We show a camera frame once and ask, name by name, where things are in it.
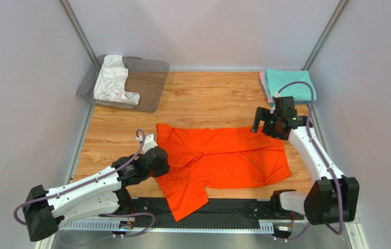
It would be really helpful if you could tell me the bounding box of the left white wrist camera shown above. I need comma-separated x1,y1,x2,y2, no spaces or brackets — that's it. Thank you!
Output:
136,134,158,153

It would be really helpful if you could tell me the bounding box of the right corner aluminium post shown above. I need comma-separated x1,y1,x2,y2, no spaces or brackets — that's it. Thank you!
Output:
302,0,351,71

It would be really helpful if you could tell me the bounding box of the corner aluminium post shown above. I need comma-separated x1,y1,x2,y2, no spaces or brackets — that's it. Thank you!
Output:
302,0,351,71
58,0,97,63

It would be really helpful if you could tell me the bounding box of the dark teal folded t shirt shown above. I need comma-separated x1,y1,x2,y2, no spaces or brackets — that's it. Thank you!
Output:
295,101,311,105

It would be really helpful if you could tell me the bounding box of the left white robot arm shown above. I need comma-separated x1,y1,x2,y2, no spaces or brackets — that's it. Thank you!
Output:
22,146,170,242

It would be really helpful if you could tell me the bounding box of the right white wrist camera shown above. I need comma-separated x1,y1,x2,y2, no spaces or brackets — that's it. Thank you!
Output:
271,92,281,115

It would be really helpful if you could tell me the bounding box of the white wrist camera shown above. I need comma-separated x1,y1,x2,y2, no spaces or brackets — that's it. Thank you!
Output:
136,134,158,153
271,92,281,115

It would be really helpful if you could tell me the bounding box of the clear plastic bin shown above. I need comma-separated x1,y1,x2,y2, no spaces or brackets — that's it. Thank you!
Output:
76,55,170,113

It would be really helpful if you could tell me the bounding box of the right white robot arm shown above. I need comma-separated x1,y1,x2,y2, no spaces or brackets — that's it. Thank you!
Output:
251,96,360,225

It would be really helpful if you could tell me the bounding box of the pink folded t shirt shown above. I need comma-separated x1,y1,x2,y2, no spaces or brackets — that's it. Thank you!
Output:
259,71,312,104

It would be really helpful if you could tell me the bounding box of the left corner aluminium post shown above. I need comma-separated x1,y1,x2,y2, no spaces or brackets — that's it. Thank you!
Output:
58,0,97,63

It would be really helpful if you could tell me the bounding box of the white t shirt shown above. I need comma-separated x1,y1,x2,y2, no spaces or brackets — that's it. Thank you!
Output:
93,54,140,105

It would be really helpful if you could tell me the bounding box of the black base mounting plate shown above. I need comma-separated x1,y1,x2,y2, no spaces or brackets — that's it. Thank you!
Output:
128,197,292,229

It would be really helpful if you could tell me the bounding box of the aluminium frame rail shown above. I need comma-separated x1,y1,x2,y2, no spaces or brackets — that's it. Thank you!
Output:
34,195,369,249

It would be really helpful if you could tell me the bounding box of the orange t shirt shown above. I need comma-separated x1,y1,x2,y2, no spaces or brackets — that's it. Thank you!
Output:
156,123,291,222

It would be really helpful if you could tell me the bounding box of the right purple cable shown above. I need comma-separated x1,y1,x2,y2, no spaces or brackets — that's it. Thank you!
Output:
273,81,345,242

